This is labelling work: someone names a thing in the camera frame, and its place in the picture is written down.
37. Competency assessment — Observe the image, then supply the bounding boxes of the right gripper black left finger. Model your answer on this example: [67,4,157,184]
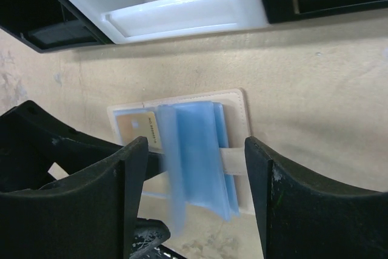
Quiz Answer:
[1,137,148,258]

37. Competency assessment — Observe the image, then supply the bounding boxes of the black left bin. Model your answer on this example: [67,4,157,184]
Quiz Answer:
[1,0,112,53]

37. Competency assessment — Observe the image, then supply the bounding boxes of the gold card with black stripe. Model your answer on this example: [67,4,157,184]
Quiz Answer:
[116,111,162,152]

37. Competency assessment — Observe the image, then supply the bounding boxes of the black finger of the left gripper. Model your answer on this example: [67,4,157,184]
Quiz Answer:
[130,218,170,259]
[1,101,162,192]

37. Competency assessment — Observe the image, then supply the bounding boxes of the beige card holder wallet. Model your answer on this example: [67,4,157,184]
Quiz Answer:
[107,89,254,234]

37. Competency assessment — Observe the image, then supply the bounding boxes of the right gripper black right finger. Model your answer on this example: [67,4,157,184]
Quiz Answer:
[244,136,387,258]

